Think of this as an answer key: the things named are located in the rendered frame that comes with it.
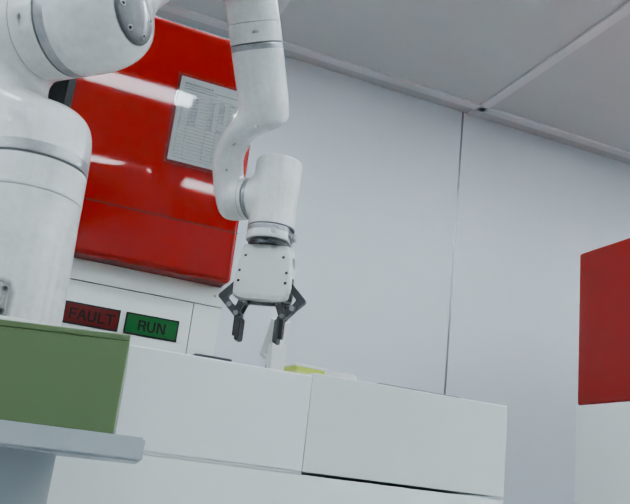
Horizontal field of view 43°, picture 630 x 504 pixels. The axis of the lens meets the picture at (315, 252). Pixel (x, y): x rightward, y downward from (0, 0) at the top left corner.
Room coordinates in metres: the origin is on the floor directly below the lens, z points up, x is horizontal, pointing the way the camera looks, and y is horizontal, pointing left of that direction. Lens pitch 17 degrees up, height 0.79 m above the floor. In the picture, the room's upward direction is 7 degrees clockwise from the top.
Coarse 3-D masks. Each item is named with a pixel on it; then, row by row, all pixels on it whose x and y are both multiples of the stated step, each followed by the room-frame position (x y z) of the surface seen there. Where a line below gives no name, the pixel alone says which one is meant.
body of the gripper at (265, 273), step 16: (256, 240) 1.31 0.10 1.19; (240, 256) 1.33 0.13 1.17; (256, 256) 1.32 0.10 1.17; (272, 256) 1.31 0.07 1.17; (288, 256) 1.31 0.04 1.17; (240, 272) 1.33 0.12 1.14; (256, 272) 1.32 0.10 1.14; (272, 272) 1.31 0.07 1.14; (288, 272) 1.31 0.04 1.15; (240, 288) 1.33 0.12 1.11; (256, 288) 1.32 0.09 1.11; (272, 288) 1.32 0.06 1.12; (288, 288) 1.31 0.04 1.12; (256, 304) 1.37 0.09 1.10; (272, 304) 1.37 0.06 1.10; (288, 304) 1.36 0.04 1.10
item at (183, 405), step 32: (160, 352) 1.12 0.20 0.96; (128, 384) 1.11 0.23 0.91; (160, 384) 1.12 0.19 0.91; (192, 384) 1.14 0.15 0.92; (224, 384) 1.15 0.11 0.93; (256, 384) 1.17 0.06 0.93; (288, 384) 1.19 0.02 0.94; (128, 416) 1.11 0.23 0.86; (160, 416) 1.12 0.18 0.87; (192, 416) 1.14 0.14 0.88; (224, 416) 1.16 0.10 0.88; (256, 416) 1.17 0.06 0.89; (288, 416) 1.19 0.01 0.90; (160, 448) 1.13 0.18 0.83; (192, 448) 1.14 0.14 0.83; (224, 448) 1.16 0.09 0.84; (256, 448) 1.17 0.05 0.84; (288, 448) 1.19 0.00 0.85
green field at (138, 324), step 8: (128, 320) 1.71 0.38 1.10; (136, 320) 1.72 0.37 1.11; (144, 320) 1.73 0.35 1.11; (152, 320) 1.73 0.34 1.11; (160, 320) 1.74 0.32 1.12; (128, 328) 1.72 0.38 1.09; (136, 328) 1.72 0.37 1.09; (144, 328) 1.73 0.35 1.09; (152, 328) 1.73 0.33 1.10; (160, 328) 1.74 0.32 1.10; (168, 328) 1.75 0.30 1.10; (176, 328) 1.75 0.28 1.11; (160, 336) 1.74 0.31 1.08; (168, 336) 1.75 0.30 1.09
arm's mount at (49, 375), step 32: (0, 320) 0.69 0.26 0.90; (0, 352) 0.69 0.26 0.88; (32, 352) 0.69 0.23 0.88; (64, 352) 0.70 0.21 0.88; (96, 352) 0.71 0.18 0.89; (128, 352) 0.77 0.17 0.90; (0, 384) 0.69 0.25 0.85; (32, 384) 0.70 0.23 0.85; (64, 384) 0.70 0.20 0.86; (96, 384) 0.71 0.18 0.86; (0, 416) 0.69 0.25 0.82; (32, 416) 0.70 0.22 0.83; (64, 416) 0.70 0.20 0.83; (96, 416) 0.71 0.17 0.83
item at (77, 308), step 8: (72, 304) 1.67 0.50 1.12; (72, 312) 1.67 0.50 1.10; (80, 312) 1.68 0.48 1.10; (88, 312) 1.68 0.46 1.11; (96, 312) 1.69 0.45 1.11; (104, 312) 1.70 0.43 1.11; (112, 312) 1.70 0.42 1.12; (64, 320) 1.67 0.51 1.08; (72, 320) 1.67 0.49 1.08; (80, 320) 1.68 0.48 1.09; (88, 320) 1.68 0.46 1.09; (96, 320) 1.69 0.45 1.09; (104, 320) 1.70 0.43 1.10; (112, 320) 1.70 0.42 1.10; (112, 328) 1.70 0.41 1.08
